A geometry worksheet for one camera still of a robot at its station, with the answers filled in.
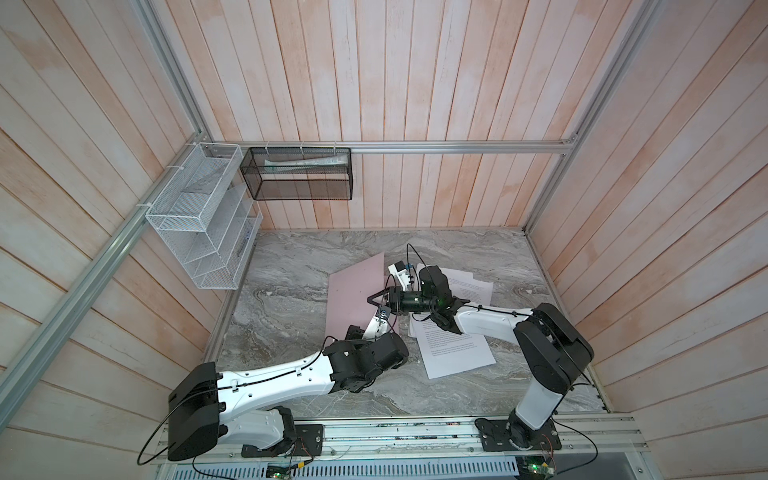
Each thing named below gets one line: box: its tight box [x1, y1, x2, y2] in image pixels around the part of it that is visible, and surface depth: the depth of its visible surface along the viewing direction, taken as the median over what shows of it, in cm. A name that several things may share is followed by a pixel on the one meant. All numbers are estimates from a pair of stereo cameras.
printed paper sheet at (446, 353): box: [412, 316, 496, 380], surface depth 90 cm
